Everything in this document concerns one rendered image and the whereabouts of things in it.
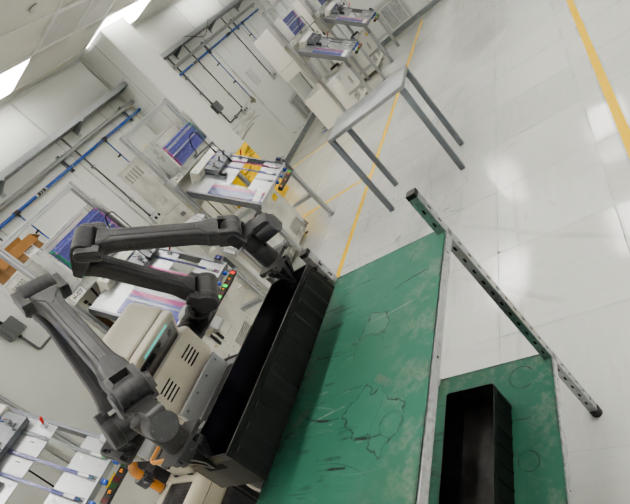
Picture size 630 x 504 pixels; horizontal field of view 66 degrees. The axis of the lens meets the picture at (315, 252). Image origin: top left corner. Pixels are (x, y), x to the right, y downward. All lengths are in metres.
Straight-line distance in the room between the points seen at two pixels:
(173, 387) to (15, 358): 3.55
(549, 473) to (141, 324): 1.18
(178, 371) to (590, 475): 1.35
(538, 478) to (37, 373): 4.23
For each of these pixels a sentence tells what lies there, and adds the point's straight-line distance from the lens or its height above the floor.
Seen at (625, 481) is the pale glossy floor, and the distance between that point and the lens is 1.90.
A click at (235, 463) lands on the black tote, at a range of 1.09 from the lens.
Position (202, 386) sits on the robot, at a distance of 1.52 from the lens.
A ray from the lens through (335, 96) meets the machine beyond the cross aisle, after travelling 7.51.
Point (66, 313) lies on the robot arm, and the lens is 1.20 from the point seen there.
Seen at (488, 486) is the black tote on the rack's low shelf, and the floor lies 0.36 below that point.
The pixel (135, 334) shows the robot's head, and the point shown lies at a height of 1.34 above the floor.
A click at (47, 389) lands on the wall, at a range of 4.98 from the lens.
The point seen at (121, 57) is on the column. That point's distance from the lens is 6.62.
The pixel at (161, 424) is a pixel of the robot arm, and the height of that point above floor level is 1.29.
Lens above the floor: 1.63
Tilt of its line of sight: 21 degrees down
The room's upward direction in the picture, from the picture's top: 45 degrees counter-clockwise
